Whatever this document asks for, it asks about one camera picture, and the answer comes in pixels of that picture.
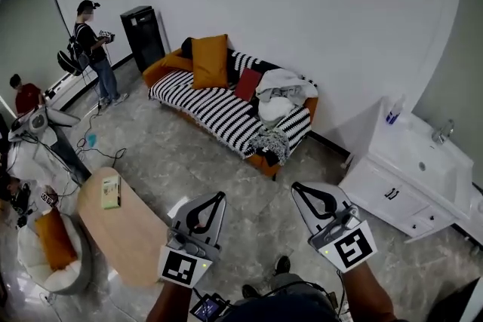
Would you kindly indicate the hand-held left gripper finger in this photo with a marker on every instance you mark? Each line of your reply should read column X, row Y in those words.
column 177, row 218
column 219, row 230

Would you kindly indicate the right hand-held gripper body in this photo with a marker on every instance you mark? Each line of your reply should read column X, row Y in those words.
column 354, row 247

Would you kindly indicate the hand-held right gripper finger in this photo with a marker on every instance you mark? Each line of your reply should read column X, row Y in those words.
column 344, row 201
column 307, row 224

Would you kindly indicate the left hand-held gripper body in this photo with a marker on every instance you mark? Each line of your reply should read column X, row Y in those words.
column 177, row 267

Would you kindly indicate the orange sofa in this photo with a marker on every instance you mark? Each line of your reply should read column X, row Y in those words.
column 264, row 164

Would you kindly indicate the red cushion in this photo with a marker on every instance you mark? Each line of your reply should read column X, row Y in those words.
column 248, row 84

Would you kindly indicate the person's left forearm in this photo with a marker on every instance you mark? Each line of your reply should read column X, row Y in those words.
column 170, row 303

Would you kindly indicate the person's right forearm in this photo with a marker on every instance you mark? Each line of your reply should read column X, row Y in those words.
column 368, row 294

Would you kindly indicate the person's black shoe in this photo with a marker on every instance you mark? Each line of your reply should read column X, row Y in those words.
column 282, row 265
column 250, row 292

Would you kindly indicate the small screen device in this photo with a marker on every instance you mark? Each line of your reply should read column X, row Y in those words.
column 207, row 309

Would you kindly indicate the wooden coffee table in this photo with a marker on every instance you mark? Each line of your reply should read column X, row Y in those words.
column 124, row 237

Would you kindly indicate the white vanity cabinet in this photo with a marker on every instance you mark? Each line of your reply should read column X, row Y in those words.
column 407, row 181

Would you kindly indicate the green box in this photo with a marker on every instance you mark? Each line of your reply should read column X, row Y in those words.
column 111, row 192

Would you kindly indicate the speckled knitted throw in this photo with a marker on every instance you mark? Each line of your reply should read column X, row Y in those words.
column 269, row 145

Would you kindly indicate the person's blue shirt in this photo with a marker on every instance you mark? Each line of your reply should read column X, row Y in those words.
column 283, row 311

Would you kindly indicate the white crumpled cloth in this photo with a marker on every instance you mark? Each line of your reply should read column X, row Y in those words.
column 275, row 113

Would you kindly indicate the black panel with white edge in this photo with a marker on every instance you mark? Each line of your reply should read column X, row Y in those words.
column 456, row 301

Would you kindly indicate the teal floor item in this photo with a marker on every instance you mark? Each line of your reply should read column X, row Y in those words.
column 91, row 140

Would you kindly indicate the white round armchair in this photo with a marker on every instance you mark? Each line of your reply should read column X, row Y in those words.
column 60, row 281

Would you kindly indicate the chrome faucet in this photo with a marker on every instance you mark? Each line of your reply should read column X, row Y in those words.
column 442, row 132

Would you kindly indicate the orange armchair cushion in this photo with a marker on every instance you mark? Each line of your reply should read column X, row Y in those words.
column 56, row 241

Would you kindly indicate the beige crumpled cloth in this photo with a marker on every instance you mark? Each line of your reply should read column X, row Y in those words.
column 287, row 83

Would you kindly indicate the small orange cushion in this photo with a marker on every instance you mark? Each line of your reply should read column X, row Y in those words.
column 177, row 62

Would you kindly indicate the large orange cushion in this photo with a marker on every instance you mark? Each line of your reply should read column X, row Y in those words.
column 210, row 62

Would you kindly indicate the white low bench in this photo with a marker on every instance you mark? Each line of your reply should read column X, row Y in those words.
column 69, row 90

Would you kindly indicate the grey backpack rig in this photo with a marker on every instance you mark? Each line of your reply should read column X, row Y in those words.
column 37, row 120

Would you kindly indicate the black cushion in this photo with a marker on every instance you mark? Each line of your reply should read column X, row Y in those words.
column 186, row 48

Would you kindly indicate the black cabinet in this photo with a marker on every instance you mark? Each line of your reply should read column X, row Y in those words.
column 143, row 37

